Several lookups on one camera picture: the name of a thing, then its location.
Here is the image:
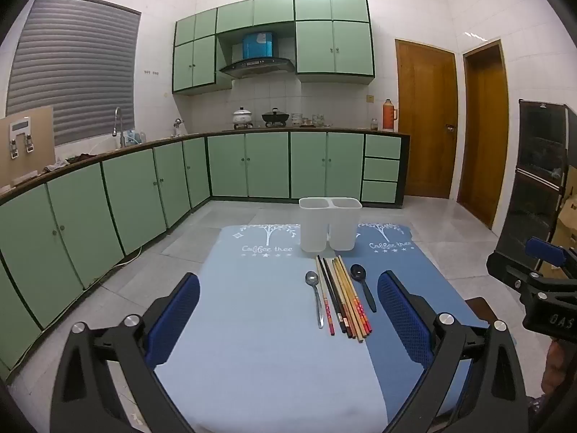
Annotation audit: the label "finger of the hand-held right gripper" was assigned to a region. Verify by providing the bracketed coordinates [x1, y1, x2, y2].
[486, 252, 542, 290]
[524, 236, 569, 272]

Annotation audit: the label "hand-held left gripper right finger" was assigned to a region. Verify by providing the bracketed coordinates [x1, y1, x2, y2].
[377, 271, 530, 433]

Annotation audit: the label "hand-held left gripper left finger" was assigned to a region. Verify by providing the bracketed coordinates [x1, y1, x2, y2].
[49, 272, 201, 433]

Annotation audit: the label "row of mixed chopsticks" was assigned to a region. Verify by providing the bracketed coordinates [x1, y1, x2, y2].
[316, 255, 374, 342]

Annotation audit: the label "white two-compartment utensil holder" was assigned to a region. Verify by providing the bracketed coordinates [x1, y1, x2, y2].
[299, 197, 362, 253]

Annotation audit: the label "person's right hand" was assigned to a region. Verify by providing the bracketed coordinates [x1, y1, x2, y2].
[541, 338, 565, 398]

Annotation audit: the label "dark brown stool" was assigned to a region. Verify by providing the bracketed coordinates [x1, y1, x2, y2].
[464, 297, 494, 328]

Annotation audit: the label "dark blue table mat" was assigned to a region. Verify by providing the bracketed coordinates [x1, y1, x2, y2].
[336, 222, 491, 431]

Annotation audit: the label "black plastic spoon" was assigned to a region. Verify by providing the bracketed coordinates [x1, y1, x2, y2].
[350, 264, 378, 313]

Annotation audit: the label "light blue table mat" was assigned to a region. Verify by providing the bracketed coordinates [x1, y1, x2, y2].
[153, 223, 393, 433]

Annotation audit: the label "black glass-door cabinet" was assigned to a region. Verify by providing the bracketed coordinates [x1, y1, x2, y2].
[493, 98, 577, 276]

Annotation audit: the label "metal spoon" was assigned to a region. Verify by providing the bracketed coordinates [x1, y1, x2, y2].
[305, 271, 325, 329]

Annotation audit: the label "narrow brown wooden door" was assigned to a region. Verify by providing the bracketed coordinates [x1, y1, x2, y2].
[457, 39, 509, 231]

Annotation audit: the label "wide brown wooden door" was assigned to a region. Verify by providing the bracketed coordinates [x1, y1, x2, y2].
[395, 38, 459, 200]

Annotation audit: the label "green lower kitchen cabinets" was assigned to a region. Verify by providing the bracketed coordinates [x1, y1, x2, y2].
[0, 131, 411, 384]

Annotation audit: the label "green kitchen cabinets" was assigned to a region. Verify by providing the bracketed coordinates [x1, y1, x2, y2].
[0, 131, 411, 384]
[172, 0, 376, 96]

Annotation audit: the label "dark cloth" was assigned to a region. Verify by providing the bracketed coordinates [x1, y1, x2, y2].
[43, 153, 106, 174]

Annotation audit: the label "orange thermos flask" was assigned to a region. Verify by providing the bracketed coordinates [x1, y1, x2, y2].
[382, 98, 400, 132]

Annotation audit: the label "metal kitchen faucet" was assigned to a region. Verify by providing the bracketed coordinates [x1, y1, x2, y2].
[113, 107, 127, 149]

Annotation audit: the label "black wok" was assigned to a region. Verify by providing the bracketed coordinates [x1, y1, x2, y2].
[261, 108, 290, 127]

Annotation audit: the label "cardboard panel with white brackets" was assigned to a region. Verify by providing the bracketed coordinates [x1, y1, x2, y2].
[0, 106, 57, 188]

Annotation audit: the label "black range hood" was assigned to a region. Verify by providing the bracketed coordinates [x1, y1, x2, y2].
[219, 57, 296, 79]

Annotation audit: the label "grey window blind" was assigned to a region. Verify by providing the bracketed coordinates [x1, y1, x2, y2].
[5, 0, 142, 147]

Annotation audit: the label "green upper kitchen cabinets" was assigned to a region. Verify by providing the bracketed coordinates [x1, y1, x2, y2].
[172, 0, 376, 96]

